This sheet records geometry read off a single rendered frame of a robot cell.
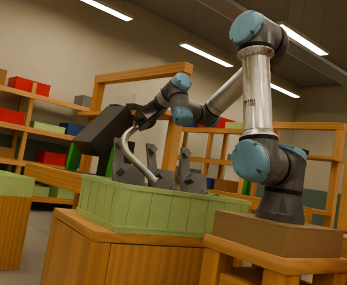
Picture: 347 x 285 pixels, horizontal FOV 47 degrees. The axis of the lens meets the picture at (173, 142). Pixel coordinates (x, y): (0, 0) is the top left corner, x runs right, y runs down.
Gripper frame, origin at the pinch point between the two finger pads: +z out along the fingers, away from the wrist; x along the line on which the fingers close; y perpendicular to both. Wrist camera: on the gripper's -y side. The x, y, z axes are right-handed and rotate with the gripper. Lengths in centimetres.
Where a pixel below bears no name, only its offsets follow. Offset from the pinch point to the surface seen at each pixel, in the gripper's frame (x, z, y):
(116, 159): -5.2, 9.9, -12.5
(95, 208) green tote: -15.4, 9.0, -36.5
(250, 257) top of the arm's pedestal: -53, -47, -42
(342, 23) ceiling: -66, 157, 754
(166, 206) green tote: -31.6, -11.2, -25.1
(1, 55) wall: 290, 471, 290
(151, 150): -12.2, 5.0, 2.1
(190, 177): -33.2, 3.5, 7.6
